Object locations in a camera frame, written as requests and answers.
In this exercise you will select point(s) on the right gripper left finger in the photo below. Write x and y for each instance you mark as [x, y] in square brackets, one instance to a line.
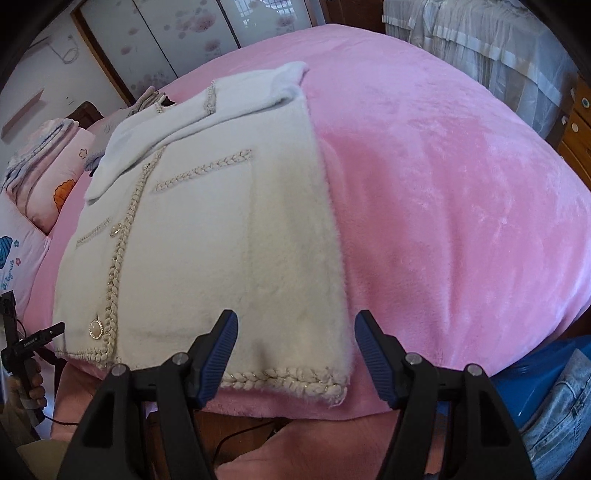
[110, 442]

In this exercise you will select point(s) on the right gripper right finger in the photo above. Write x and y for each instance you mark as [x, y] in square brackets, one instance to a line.
[482, 441]

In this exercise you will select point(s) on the white fluffy cardigan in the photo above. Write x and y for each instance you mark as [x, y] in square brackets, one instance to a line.
[217, 202]

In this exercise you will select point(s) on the blue plastic box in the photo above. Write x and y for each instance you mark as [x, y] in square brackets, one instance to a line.
[524, 385]

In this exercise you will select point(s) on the blue jeans leg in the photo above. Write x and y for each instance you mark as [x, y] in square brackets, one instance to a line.
[558, 427]

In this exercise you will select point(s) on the pink bag print pillow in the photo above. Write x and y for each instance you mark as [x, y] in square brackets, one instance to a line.
[23, 248]

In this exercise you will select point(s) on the pink flower print pillow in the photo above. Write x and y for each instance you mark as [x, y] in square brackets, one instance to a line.
[42, 194]

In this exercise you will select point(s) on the pink bed blanket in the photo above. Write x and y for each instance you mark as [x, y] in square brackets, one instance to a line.
[461, 229]

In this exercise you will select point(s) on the folded floral quilt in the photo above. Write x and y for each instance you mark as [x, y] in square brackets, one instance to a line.
[42, 146]

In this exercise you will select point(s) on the wooden headboard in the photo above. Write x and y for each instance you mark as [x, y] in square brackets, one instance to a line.
[86, 115]

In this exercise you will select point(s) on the grey knitted folded sweater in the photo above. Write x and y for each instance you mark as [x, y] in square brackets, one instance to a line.
[105, 127]

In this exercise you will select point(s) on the wooden drawer cabinet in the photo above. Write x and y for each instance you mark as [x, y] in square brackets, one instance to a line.
[575, 144]

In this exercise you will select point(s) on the floral sliding wardrobe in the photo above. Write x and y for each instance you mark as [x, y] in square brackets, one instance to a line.
[139, 43]

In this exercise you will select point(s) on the lace covered furniture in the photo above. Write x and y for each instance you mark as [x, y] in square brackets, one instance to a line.
[500, 44]

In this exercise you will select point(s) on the pink wall shelf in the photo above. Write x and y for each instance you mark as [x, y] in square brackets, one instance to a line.
[21, 113]

